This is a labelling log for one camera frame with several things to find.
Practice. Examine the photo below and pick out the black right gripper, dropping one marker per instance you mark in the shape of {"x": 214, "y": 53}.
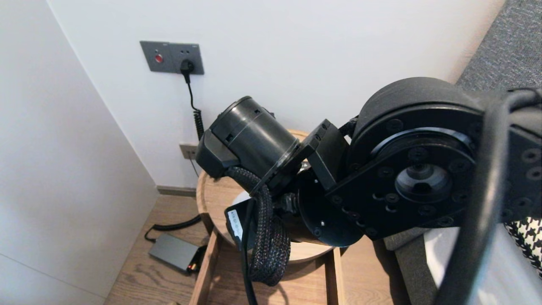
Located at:
{"x": 235, "y": 224}

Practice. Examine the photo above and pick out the curved front wooden drawer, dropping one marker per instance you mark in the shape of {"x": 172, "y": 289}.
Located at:
{"x": 207, "y": 275}

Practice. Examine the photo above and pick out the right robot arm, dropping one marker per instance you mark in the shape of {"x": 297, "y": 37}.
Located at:
{"x": 423, "y": 169}

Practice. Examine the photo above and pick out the round wooden bedside table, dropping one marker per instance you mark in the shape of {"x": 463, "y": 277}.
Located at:
{"x": 216, "y": 199}

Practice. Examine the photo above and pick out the grey power adapter box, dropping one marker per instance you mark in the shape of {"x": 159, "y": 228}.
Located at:
{"x": 173, "y": 252}

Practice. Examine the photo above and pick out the thin black phone line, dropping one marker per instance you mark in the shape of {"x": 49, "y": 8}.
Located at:
{"x": 194, "y": 167}

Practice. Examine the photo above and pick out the white bed sheet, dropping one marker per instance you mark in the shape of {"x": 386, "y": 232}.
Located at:
{"x": 440, "y": 254}

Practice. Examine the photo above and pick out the black white houndstooth pillow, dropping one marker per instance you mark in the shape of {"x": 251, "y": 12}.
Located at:
{"x": 527, "y": 237}

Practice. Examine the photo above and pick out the grey fabric headboard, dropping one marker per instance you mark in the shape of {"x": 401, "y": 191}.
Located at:
{"x": 499, "y": 42}

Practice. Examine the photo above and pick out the small grey wall jack plate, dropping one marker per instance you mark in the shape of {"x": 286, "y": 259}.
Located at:
{"x": 187, "y": 150}

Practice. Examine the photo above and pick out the grey wall socket plate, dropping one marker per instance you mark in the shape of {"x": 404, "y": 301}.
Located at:
{"x": 186, "y": 55}

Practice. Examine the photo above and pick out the grey switch plate red button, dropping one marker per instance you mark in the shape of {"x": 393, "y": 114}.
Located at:
{"x": 156, "y": 57}

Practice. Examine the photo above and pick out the grey fabric bed frame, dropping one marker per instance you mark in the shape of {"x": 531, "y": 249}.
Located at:
{"x": 417, "y": 275}

